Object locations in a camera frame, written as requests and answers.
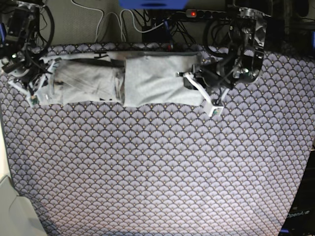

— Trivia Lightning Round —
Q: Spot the black OpenArm case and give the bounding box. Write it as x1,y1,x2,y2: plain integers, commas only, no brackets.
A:
279,151,315,236

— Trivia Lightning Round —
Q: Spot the white cable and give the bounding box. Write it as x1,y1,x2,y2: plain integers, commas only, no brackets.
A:
71,0,164,42

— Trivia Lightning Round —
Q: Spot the black power strip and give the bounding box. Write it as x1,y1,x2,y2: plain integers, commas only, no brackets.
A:
185,9,237,20

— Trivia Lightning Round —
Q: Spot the beige plastic bin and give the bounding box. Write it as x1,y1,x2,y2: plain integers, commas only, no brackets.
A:
0,176,47,236

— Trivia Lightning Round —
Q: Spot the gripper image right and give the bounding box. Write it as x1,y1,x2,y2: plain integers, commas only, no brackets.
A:
183,62,236,95

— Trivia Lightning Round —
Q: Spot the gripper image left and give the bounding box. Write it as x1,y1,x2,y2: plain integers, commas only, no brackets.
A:
1,53,52,84

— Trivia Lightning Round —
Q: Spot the fan-patterned tablecloth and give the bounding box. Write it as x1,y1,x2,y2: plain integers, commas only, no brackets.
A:
0,52,315,236

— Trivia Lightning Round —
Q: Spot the black box under table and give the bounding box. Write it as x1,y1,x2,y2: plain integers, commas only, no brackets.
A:
142,26,169,43

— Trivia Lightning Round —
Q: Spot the blue box overhead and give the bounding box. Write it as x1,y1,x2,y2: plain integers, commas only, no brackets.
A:
119,0,188,9

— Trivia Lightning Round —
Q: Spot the red black table clamp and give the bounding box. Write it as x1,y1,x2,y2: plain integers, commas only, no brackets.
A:
167,43,174,52

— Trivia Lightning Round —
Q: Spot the grey T-shirt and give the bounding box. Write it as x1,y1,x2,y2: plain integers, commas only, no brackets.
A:
38,52,203,108

